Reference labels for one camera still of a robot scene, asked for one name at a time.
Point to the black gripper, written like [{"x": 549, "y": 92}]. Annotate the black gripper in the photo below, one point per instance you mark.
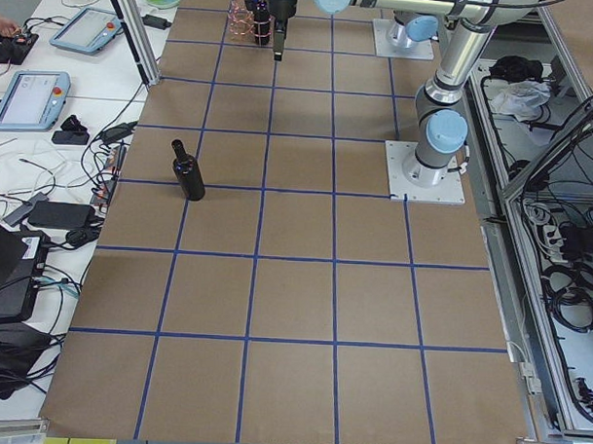
[{"x": 283, "y": 6}]

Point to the dark glass wine bottle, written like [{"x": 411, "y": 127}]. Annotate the dark glass wine bottle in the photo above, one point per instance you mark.
[{"x": 187, "y": 172}]

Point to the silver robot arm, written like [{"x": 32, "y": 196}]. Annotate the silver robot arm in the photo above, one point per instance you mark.
[
  {"x": 333, "y": 7},
  {"x": 443, "y": 130}
]

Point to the dark bottle in basket near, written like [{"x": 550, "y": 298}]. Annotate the dark bottle in basket near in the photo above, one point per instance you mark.
[{"x": 262, "y": 24}]

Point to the small black power adapter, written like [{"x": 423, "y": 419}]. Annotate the small black power adapter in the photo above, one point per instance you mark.
[{"x": 156, "y": 22}]

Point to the teach pendant far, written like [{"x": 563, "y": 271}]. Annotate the teach pendant far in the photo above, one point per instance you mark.
[{"x": 88, "y": 32}]

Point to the teach pendant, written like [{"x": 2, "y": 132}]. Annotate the teach pendant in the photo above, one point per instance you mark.
[
  {"x": 33, "y": 100},
  {"x": 88, "y": 32}
]

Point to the grey orange usb hub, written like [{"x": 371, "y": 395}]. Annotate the grey orange usb hub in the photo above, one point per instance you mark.
[
  {"x": 103, "y": 193},
  {"x": 115, "y": 160}
]

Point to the teach pendant near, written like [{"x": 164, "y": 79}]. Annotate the teach pendant near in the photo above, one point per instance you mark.
[{"x": 33, "y": 100}]

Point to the black power brick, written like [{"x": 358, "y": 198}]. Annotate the black power brick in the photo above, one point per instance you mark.
[{"x": 62, "y": 216}]

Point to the black laptop computer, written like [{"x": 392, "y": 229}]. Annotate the black laptop computer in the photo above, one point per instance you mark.
[{"x": 22, "y": 261}]

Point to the copper wire wine basket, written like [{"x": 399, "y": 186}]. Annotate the copper wire wine basket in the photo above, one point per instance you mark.
[{"x": 241, "y": 26}]

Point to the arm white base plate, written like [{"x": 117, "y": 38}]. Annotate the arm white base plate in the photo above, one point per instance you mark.
[
  {"x": 411, "y": 40},
  {"x": 411, "y": 181}
]

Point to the aluminium frame post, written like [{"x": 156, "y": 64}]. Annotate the aluminium frame post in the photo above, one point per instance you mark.
[{"x": 140, "y": 47}]

